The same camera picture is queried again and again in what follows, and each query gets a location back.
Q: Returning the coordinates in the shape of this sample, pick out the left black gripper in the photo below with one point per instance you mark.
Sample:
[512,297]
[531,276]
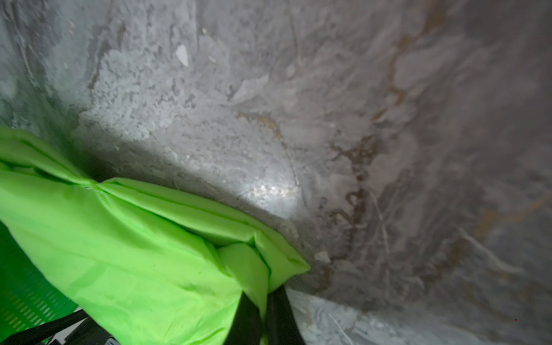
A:
[76,328]

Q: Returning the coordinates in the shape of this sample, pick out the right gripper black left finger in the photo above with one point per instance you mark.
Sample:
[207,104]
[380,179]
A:
[246,328]

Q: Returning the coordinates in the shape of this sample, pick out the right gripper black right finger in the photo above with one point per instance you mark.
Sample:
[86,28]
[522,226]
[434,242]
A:
[282,328]

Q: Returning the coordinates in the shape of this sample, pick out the green plastic basket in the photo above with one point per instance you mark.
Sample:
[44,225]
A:
[27,298]

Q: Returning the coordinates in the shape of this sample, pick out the light green raincoat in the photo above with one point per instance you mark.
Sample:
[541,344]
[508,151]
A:
[151,265]

